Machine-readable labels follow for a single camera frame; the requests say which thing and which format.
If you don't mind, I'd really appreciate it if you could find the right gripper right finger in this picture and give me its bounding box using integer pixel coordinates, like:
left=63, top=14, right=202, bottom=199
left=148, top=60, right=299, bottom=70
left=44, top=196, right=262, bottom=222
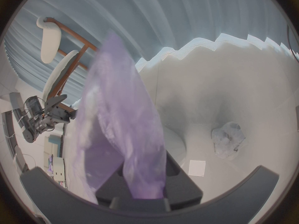
left=164, top=148, right=203, bottom=206

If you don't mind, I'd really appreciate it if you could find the white cushioned wooden chair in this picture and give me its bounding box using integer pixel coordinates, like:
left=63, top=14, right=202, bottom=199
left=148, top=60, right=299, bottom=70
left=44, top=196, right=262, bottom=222
left=36, top=16, right=98, bottom=112

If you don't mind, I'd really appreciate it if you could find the clear plastic wrapper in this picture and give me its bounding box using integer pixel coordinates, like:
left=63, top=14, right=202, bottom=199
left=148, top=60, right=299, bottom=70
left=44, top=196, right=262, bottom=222
left=211, top=122, right=246, bottom=159

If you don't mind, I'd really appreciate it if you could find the white trash bin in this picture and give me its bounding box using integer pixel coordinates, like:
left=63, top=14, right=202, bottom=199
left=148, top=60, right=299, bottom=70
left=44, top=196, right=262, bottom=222
left=161, top=123, right=188, bottom=170

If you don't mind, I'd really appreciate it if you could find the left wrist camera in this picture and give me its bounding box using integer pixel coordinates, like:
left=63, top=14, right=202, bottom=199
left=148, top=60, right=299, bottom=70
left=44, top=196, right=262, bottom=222
left=45, top=94, right=67, bottom=108

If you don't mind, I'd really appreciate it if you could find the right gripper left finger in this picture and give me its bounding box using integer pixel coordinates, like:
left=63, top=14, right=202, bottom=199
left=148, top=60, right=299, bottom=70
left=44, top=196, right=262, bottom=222
left=96, top=159, right=135, bottom=206

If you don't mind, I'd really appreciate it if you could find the purple plastic bag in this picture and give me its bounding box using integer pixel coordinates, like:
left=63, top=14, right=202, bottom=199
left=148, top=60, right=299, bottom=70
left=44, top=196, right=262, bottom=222
left=71, top=33, right=167, bottom=205

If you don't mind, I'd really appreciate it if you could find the pale blue curtain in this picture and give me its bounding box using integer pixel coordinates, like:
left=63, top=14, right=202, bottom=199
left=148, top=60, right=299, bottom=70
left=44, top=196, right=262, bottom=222
left=5, top=0, right=299, bottom=102

